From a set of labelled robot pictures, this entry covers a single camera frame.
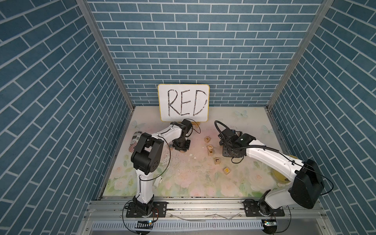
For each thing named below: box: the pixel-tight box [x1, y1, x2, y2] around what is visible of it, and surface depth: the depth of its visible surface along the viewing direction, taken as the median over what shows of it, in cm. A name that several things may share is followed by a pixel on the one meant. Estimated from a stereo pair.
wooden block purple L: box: [213, 157, 221, 165], surface depth 91 cm
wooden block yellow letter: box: [222, 166, 231, 176], surface depth 87 cm
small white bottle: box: [153, 175, 164, 188], surface depth 82 cm
